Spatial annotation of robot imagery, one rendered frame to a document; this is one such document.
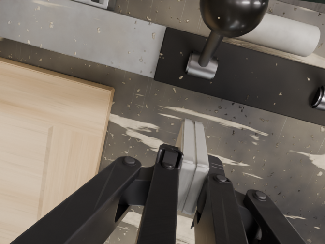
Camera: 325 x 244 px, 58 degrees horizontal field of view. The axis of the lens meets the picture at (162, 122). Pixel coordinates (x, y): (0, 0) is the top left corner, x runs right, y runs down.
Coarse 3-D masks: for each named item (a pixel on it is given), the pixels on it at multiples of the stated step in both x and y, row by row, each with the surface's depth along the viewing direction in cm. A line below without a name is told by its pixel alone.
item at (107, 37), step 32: (0, 0) 28; (32, 0) 27; (64, 0) 27; (0, 32) 28; (32, 32) 28; (64, 32) 28; (96, 32) 28; (128, 32) 27; (160, 32) 27; (192, 32) 29; (128, 64) 28
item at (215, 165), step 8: (208, 160) 17; (216, 160) 17; (216, 168) 16; (200, 192) 15; (200, 200) 14; (240, 200) 14; (200, 208) 14; (240, 208) 13; (248, 216) 13; (248, 224) 13; (256, 224) 13; (248, 232) 13; (256, 232) 13
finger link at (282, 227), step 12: (252, 192) 14; (252, 204) 13; (264, 204) 13; (264, 216) 12; (276, 216) 12; (264, 228) 12; (276, 228) 11; (288, 228) 12; (252, 240) 14; (264, 240) 12; (276, 240) 11; (288, 240) 11; (300, 240) 11
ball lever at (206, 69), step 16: (208, 0) 16; (224, 0) 15; (240, 0) 15; (256, 0) 15; (208, 16) 16; (224, 16) 15; (240, 16) 15; (256, 16) 15; (224, 32) 16; (240, 32) 16; (208, 48) 22; (192, 64) 26; (208, 64) 26
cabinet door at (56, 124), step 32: (0, 64) 32; (0, 96) 33; (32, 96) 32; (64, 96) 32; (96, 96) 32; (0, 128) 34; (32, 128) 34; (64, 128) 33; (96, 128) 33; (0, 160) 36; (32, 160) 35; (64, 160) 35; (96, 160) 34; (0, 192) 37; (32, 192) 37; (64, 192) 36; (0, 224) 39; (32, 224) 38
